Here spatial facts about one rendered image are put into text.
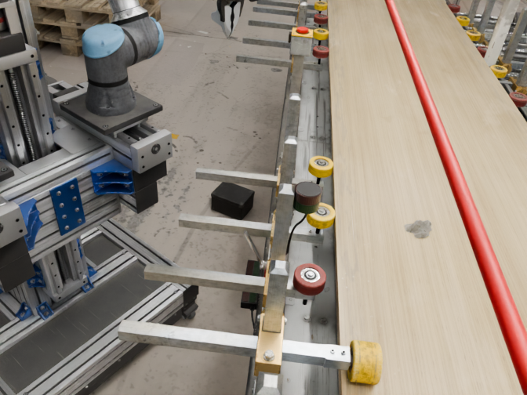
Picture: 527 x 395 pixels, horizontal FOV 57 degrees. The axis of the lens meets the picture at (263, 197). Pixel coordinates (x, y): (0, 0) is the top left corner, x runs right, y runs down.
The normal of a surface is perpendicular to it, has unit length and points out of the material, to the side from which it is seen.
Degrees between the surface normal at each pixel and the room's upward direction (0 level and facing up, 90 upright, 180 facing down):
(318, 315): 0
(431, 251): 0
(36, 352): 0
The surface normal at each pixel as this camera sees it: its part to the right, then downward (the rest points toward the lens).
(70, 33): -0.14, 0.61
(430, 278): 0.07, -0.78
